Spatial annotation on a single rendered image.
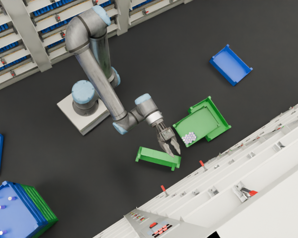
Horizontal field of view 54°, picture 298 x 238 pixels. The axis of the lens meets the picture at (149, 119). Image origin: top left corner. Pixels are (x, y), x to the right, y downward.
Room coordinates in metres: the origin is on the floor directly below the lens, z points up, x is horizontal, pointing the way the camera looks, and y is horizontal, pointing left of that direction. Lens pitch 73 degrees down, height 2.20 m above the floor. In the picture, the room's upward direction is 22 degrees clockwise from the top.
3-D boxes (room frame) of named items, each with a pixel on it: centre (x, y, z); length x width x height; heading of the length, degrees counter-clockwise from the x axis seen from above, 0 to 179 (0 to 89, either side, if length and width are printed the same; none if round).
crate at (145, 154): (0.40, -0.17, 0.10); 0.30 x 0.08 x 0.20; 98
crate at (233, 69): (1.39, -0.47, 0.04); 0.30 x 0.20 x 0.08; 63
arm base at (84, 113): (0.57, 0.47, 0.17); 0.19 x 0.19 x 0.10
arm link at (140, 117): (0.53, 0.06, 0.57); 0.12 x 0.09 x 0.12; 150
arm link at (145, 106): (0.54, 0.04, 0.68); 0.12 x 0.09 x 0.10; 53
